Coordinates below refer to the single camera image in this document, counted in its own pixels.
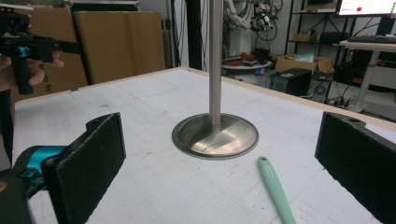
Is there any black keyboard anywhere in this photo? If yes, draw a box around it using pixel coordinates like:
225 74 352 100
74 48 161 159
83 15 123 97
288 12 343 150
346 35 396 45

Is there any white robot with cables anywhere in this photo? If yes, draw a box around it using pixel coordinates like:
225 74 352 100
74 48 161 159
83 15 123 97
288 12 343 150
222 0 283 59

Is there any metal stand with round base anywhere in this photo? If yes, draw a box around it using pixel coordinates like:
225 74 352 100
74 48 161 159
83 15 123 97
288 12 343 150
171 0 260 161

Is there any black upright post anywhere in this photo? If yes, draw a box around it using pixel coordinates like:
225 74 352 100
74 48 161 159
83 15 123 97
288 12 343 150
184 0 204 71

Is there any computer monitor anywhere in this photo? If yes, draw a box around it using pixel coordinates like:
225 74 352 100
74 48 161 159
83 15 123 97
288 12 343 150
335 0 396 18

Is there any round white side table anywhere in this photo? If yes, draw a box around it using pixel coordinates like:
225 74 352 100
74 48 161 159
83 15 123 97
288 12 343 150
221 60 273 78

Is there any large brown cardboard sheet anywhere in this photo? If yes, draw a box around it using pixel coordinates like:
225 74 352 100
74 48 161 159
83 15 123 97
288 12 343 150
8 6 90 104
73 10 166 86

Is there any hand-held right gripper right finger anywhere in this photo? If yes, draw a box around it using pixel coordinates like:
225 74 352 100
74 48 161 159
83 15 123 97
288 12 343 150
314 111 396 224

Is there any open cardboard box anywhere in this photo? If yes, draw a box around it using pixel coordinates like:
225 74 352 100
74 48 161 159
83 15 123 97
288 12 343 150
274 53 335 75

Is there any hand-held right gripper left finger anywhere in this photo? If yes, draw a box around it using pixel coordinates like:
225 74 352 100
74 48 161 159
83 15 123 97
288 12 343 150
40 112 127 224

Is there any mint green utensil handle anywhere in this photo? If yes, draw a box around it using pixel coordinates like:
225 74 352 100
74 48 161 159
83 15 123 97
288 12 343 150
257 156 298 224

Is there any black metal shelf rack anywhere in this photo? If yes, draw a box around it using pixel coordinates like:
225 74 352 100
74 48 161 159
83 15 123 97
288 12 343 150
284 0 347 68

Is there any black computer tower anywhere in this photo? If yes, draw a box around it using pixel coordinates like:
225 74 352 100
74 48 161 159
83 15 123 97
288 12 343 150
269 67 313 97

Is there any grey computer case with fan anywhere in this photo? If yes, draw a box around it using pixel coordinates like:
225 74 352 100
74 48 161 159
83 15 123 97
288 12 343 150
307 72 334 105

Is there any white desk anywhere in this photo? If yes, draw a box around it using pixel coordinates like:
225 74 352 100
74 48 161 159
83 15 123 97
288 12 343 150
338 39 396 114

